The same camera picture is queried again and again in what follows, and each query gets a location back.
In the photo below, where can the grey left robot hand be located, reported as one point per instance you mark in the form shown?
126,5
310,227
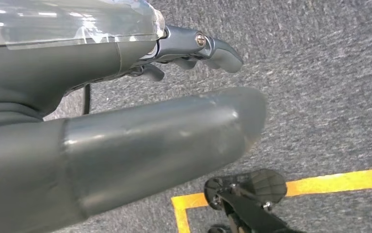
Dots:
124,144

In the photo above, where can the yellow floor tape square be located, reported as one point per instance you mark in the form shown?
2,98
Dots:
333,182

